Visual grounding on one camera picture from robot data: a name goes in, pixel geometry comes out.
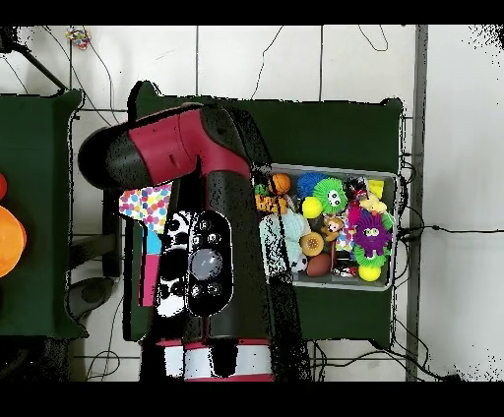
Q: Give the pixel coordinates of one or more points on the light teal cloth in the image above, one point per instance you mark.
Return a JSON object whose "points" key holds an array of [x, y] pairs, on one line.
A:
{"points": [[293, 228]]}

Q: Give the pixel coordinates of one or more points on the colourful patterned cloth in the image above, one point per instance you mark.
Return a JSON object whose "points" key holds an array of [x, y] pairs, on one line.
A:
{"points": [[150, 203]]}

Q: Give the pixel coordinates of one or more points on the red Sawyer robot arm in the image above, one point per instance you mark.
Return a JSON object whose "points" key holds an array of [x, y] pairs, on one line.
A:
{"points": [[228, 236]]}

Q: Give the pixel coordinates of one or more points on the shallow clear bin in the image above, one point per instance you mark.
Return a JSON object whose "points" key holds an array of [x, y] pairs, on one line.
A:
{"points": [[346, 167]]}

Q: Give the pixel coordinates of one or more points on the wooden box with three holes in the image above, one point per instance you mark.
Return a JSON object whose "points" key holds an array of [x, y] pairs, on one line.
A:
{"points": [[150, 267]]}

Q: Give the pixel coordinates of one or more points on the orange building block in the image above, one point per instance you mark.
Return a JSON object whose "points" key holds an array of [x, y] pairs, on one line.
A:
{"points": [[272, 204]]}

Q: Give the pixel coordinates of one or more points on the small orange basketball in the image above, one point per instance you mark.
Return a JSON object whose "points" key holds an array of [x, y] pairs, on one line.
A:
{"points": [[279, 183]]}

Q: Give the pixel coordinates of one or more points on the yellow ball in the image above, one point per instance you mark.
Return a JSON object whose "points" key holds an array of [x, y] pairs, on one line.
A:
{"points": [[312, 207]]}

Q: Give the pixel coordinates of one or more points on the green spiky ball with eyes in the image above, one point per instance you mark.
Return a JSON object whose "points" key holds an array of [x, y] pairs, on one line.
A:
{"points": [[330, 194]]}

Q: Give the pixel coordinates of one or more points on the small brown football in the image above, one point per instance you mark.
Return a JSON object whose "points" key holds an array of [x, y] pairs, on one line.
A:
{"points": [[319, 264]]}

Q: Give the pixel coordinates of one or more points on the dark green table cloth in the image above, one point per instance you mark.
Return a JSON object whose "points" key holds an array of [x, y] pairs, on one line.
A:
{"points": [[331, 126]]}

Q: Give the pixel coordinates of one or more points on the purple spiky monster toy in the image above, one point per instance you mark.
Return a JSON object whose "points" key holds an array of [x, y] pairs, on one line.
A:
{"points": [[372, 232]]}

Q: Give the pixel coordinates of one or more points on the green covered side table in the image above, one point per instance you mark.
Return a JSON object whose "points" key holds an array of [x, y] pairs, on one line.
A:
{"points": [[39, 157]]}

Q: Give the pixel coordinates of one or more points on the orange bowl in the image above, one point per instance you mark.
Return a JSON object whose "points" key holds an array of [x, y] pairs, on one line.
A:
{"points": [[9, 240]]}

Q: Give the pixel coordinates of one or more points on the small colourful toy on floor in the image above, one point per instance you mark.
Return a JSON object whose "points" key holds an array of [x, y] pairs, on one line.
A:
{"points": [[77, 35]]}

